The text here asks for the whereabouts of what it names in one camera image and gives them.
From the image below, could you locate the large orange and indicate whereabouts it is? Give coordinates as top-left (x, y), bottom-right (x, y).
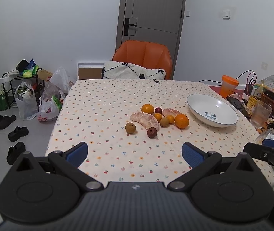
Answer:
top-left (174, 114), bottom-right (190, 129)
top-left (141, 104), bottom-right (155, 114)

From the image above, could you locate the white framed cork board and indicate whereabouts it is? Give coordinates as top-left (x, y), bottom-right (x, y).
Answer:
top-left (77, 62), bottom-right (104, 80)

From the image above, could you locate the long peeled pomelo segment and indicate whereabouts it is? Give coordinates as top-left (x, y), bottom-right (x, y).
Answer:
top-left (130, 112), bottom-right (160, 131)

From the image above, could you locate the green box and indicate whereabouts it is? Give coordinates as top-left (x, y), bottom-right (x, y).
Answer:
top-left (0, 90), bottom-right (8, 111)

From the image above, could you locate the dark red small fruit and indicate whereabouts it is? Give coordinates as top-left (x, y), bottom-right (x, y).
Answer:
top-left (147, 127), bottom-right (157, 139)

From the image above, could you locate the white Sweet bowl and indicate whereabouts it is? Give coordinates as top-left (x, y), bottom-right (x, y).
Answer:
top-left (187, 94), bottom-right (238, 128)

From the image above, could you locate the orange leather chair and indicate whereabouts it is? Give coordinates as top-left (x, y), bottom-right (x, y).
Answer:
top-left (112, 40), bottom-right (172, 80)

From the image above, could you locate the red cable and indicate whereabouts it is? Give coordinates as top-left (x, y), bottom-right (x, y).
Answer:
top-left (234, 70), bottom-right (258, 97)

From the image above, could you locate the yellow plastic jar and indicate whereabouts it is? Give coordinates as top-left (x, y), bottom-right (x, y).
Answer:
top-left (246, 95), bottom-right (260, 114)

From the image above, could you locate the brown longan fruit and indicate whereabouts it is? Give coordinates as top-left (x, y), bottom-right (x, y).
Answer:
top-left (160, 117), bottom-right (170, 128)
top-left (125, 123), bottom-right (136, 134)

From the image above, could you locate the white wall device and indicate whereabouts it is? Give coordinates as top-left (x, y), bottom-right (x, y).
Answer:
top-left (223, 9), bottom-right (231, 20)

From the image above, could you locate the clear plastic bag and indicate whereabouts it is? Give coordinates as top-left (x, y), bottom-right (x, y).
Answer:
top-left (49, 67), bottom-right (70, 93)

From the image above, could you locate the orange lidded cup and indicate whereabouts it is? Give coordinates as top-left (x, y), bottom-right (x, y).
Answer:
top-left (219, 75), bottom-right (239, 98)

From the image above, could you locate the red-printed white plastic bag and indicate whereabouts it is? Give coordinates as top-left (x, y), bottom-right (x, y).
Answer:
top-left (37, 94), bottom-right (62, 122)

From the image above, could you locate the black door handle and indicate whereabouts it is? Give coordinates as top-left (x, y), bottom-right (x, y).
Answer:
top-left (124, 18), bottom-right (137, 36)

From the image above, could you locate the ribbed clear glass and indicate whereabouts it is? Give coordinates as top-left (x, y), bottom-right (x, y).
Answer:
top-left (250, 101), bottom-right (272, 129)

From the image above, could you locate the short peeled pomelo segment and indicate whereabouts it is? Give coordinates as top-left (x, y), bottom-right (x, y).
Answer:
top-left (162, 108), bottom-right (181, 117)

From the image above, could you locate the floral white tablecloth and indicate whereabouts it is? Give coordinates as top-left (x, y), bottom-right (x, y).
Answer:
top-left (45, 78), bottom-right (274, 193)

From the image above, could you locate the white black-patterned cushion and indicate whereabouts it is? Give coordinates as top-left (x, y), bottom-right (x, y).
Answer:
top-left (102, 61), bottom-right (166, 80)

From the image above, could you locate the black metal shelf rack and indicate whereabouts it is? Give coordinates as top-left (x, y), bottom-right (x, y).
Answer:
top-left (0, 73), bottom-right (45, 109)

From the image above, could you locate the small orange kumquat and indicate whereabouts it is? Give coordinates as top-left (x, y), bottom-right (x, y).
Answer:
top-left (166, 115), bottom-right (175, 124)
top-left (154, 113), bottom-right (162, 122)

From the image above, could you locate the black power cable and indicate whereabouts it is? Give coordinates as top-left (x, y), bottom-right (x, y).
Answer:
top-left (198, 78), bottom-right (223, 85)

